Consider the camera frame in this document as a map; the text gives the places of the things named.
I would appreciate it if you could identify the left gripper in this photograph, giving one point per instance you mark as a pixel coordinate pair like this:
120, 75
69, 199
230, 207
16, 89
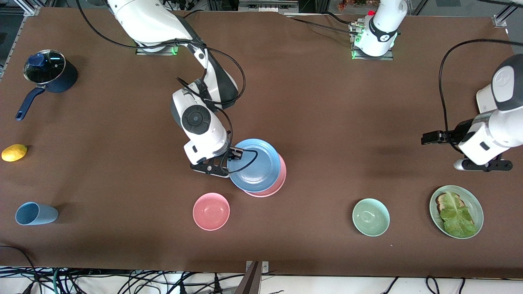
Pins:
460, 131

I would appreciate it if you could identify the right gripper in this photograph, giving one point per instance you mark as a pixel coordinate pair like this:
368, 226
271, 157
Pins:
235, 154

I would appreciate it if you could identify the blue plate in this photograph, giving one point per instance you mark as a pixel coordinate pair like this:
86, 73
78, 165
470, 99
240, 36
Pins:
257, 171

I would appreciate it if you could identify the pink plate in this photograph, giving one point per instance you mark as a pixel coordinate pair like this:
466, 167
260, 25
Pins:
282, 175

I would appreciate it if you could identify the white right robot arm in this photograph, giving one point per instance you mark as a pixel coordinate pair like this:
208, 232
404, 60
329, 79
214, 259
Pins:
147, 20

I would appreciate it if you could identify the pink bowl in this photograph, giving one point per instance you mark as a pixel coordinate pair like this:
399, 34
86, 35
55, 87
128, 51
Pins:
211, 211

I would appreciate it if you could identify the bread slice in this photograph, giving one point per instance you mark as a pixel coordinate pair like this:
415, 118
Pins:
441, 200

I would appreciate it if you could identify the green plate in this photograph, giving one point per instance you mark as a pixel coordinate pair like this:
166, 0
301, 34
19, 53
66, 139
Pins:
476, 200

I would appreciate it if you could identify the green lettuce leaf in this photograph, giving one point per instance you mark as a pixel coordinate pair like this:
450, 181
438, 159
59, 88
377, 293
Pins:
457, 218

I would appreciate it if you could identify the brown table cover cloth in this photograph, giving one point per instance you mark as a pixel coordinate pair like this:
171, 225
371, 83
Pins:
327, 102

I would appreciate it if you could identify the green bowl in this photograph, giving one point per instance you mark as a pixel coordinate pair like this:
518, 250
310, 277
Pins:
371, 217

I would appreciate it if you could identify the orange flowers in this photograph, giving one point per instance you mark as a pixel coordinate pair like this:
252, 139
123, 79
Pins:
347, 4

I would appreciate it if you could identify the dark blue pot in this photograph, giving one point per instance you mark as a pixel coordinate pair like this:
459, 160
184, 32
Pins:
67, 79

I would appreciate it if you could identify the blue cup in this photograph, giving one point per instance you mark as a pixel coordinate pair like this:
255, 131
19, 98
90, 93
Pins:
41, 214

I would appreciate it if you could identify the glass pot lid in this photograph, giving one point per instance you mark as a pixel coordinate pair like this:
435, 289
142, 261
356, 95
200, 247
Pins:
49, 71

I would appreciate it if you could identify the yellow lemon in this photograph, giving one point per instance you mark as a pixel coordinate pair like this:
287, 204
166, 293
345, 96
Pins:
14, 153

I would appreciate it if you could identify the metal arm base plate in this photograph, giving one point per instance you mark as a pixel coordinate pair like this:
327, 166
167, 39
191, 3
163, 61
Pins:
171, 51
388, 55

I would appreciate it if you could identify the grey metal clamp bracket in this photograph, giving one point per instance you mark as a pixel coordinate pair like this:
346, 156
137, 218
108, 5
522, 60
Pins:
265, 267

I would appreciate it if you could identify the dark camera pole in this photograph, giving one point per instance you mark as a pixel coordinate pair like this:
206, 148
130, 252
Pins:
251, 281

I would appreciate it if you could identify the aluminium frame corner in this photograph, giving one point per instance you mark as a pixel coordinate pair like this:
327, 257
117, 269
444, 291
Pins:
500, 20
30, 10

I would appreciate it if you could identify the aluminium frame bar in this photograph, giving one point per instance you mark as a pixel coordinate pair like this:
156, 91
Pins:
265, 6

